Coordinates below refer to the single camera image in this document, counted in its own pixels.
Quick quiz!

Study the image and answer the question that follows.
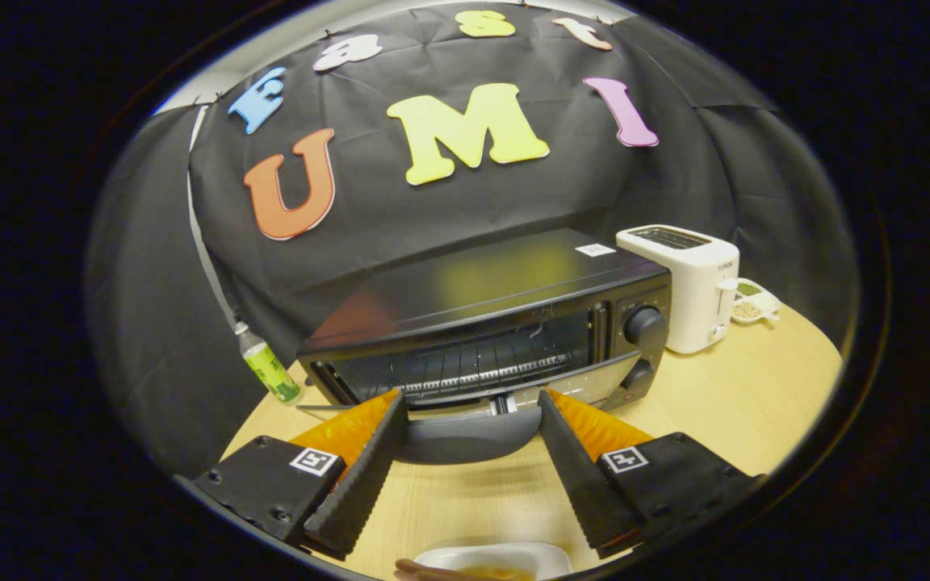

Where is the white divided seed dish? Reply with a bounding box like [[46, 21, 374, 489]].
[[730, 278, 782, 325]]

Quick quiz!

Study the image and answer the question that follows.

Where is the green label plastic bottle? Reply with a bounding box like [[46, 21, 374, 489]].
[[234, 321, 303, 405]]

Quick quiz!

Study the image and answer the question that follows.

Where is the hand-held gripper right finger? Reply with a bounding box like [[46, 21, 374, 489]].
[[537, 388, 765, 559]]

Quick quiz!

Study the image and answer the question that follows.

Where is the black toaster oven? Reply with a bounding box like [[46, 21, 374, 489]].
[[295, 228, 673, 466]]

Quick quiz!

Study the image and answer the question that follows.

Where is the white pop-up toaster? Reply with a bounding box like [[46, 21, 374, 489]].
[[616, 224, 741, 356]]

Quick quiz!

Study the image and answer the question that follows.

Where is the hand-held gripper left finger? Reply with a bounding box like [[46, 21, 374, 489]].
[[191, 390, 410, 562]]

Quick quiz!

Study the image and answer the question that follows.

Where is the white oval plate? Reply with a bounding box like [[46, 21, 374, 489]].
[[414, 542, 575, 581]]

